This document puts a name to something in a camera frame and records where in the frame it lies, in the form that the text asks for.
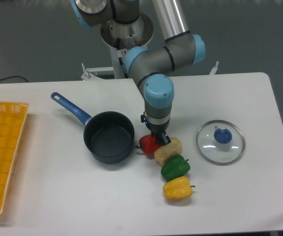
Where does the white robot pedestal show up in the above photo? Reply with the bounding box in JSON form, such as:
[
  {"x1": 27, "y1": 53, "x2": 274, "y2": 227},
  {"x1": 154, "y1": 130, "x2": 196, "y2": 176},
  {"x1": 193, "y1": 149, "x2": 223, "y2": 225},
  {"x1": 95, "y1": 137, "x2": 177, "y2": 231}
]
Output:
[{"x1": 80, "y1": 12, "x2": 157, "y2": 81}]

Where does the black floor cable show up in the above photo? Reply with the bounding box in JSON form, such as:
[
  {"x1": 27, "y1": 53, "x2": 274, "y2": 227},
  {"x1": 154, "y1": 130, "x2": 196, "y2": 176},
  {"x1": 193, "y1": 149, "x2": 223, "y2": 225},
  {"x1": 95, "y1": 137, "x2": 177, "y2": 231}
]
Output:
[{"x1": 0, "y1": 75, "x2": 29, "y2": 83}]

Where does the glass lid blue knob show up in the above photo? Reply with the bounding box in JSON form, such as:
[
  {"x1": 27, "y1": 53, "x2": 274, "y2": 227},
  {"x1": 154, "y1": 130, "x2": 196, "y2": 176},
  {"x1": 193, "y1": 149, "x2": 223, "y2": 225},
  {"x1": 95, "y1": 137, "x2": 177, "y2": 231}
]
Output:
[{"x1": 195, "y1": 120, "x2": 246, "y2": 166}]

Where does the red bell pepper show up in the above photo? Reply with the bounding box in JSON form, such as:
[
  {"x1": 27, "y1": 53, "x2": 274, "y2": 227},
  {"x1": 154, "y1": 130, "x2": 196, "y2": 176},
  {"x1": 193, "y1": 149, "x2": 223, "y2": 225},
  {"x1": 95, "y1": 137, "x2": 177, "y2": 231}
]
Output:
[{"x1": 135, "y1": 134, "x2": 161, "y2": 159}]

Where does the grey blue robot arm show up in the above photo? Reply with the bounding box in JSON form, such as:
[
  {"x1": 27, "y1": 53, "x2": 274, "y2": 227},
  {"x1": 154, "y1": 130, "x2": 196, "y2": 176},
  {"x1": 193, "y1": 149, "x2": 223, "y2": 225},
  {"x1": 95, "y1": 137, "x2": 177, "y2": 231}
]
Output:
[{"x1": 71, "y1": 0, "x2": 206, "y2": 145}]

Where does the dark pot blue handle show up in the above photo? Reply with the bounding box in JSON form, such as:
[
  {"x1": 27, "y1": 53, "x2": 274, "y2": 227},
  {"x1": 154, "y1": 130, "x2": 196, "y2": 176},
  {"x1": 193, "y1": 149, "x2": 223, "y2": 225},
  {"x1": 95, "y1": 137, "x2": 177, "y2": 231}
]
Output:
[{"x1": 51, "y1": 92, "x2": 135, "y2": 164}]

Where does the yellow bell pepper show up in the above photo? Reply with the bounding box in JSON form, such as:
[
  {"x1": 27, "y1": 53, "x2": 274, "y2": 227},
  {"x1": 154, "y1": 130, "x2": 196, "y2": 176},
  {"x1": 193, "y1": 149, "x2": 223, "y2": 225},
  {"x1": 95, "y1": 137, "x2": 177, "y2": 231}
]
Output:
[{"x1": 162, "y1": 176, "x2": 193, "y2": 200}]

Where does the white table bracket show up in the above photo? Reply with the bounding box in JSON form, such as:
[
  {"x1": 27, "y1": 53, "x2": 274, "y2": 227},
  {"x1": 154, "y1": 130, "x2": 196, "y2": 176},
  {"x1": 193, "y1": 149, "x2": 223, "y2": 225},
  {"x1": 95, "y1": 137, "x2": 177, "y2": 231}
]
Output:
[{"x1": 209, "y1": 60, "x2": 219, "y2": 75}]

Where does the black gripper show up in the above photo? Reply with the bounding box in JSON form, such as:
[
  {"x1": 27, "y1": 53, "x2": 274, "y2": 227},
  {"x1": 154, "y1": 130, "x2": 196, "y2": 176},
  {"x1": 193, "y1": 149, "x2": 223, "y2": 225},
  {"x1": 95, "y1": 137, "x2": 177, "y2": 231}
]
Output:
[{"x1": 141, "y1": 112, "x2": 171, "y2": 146}]

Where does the beige bread loaf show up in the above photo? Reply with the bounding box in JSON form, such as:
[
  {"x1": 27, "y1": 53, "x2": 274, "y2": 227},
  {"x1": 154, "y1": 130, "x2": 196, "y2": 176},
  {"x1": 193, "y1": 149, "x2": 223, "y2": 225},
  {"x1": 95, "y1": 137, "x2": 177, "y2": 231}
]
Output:
[{"x1": 154, "y1": 137, "x2": 183, "y2": 166}]

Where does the green bell pepper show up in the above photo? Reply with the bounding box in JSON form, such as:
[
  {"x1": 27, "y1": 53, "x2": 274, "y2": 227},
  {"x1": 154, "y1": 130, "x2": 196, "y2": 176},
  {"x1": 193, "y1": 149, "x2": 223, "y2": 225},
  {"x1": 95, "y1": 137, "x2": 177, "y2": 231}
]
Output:
[{"x1": 160, "y1": 154, "x2": 190, "y2": 181}]

